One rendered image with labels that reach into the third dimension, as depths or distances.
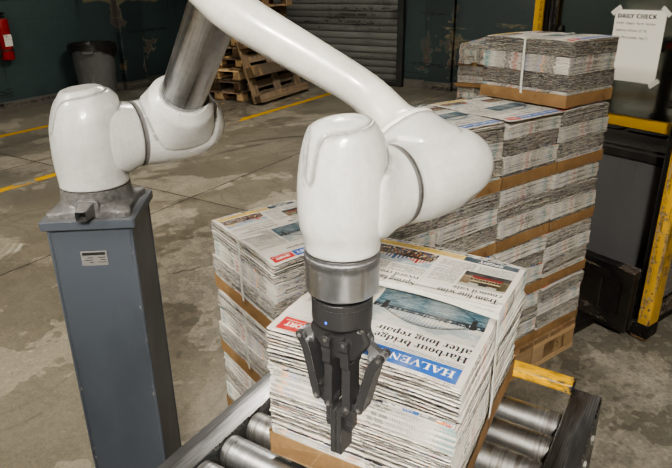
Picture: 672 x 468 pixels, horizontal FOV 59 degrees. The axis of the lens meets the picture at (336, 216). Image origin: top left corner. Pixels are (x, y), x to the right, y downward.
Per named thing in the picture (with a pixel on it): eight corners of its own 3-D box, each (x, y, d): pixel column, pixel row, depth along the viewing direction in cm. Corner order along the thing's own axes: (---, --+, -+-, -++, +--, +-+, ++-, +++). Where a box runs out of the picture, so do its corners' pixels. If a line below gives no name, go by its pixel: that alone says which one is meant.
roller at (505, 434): (302, 375, 116) (313, 379, 120) (551, 470, 93) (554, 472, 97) (311, 350, 117) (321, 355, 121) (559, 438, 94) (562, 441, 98)
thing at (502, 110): (427, 106, 214) (427, 103, 214) (480, 97, 230) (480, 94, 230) (510, 124, 187) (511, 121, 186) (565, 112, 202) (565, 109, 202)
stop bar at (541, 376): (365, 320, 129) (365, 312, 128) (576, 385, 108) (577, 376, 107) (358, 327, 126) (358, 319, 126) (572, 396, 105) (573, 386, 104)
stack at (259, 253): (228, 439, 208) (206, 218, 177) (460, 329, 271) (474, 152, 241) (287, 514, 179) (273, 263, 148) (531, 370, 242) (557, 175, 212)
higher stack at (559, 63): (459, 330, 271) (482, 33, 224) (502, 309, 287) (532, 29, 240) (530, 371, 242) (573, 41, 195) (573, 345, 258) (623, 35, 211)
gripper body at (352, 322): (387, 286, 73) (385, 350, 77) (329, 270, 78) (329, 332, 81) (357, 313, 67) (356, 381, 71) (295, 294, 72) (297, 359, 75)
